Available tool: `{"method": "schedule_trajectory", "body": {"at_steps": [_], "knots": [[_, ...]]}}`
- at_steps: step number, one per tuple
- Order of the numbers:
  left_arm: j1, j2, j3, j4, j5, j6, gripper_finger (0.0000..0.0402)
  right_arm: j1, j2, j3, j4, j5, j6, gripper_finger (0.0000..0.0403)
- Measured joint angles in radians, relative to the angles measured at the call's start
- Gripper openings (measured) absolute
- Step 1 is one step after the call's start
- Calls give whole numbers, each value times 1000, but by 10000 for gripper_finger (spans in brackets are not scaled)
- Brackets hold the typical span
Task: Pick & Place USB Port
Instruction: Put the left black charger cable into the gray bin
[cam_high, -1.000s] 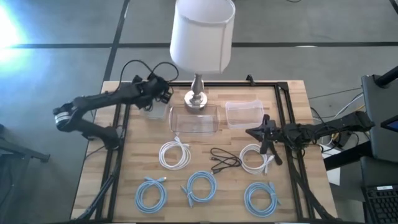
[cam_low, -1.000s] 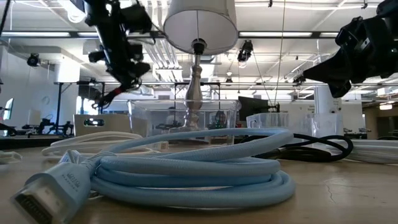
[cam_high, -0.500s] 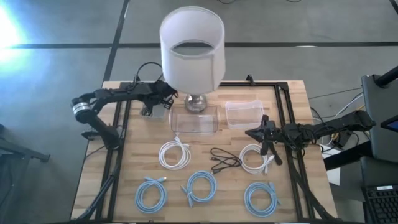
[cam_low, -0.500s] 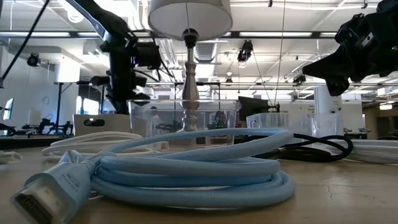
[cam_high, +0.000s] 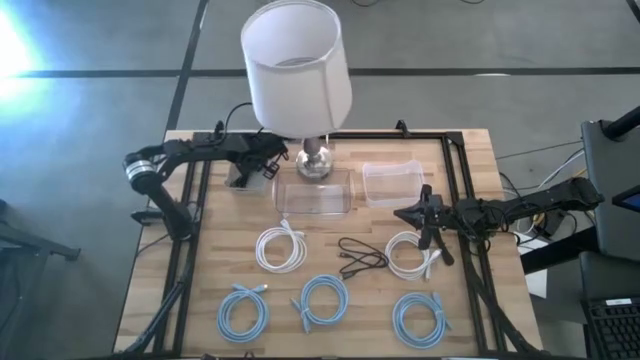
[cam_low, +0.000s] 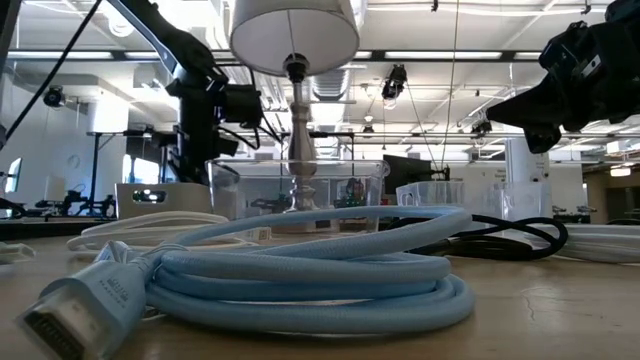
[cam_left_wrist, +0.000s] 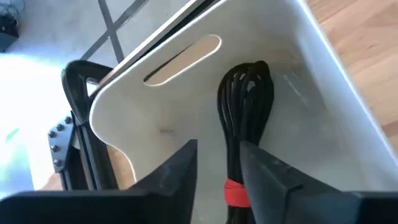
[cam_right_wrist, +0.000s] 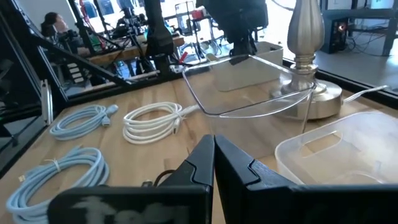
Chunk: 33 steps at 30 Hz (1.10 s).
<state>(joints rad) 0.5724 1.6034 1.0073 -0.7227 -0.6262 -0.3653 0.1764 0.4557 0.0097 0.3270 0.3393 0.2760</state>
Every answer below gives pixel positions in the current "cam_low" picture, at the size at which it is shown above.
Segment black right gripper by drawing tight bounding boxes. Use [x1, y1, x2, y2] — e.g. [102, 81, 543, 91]
[487, 19, 640, 154]

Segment light blue HDMI cable coil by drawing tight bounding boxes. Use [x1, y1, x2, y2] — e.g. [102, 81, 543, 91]
[17, 205, 476, 360]

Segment clear plastic bin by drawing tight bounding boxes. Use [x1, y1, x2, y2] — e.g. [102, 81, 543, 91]
[205, 158, 391, 235]

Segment white USB cable coil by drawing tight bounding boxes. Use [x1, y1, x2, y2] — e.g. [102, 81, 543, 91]
[66, 210, 274, 253]

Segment small clear plastic container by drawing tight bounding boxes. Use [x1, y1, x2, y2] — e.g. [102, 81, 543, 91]
[492, 182, 552, 222]
[396, 180, 466, 209]

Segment black computer monitor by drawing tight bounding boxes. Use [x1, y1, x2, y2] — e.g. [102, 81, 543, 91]
[383, 154, 434, 195]

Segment silver table lamp white shade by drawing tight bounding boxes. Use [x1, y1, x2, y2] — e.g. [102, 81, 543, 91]
[229, 0, 361, 214]

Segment black metal stand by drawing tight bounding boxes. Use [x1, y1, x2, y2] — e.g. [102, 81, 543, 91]
[85, 128, 156, 217]

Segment clear plastic piece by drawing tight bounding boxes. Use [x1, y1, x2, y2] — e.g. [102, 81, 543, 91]
[0, 242, 36, 265]

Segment black cable coil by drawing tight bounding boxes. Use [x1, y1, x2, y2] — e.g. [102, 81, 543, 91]
[384, 214, 570, 262]

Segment cream storage box with handle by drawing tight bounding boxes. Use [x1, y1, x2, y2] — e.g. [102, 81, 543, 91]
[114, 182, 214, 220]

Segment thin black hanging cable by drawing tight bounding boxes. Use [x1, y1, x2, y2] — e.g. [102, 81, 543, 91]
[0, 0, 104, 144]

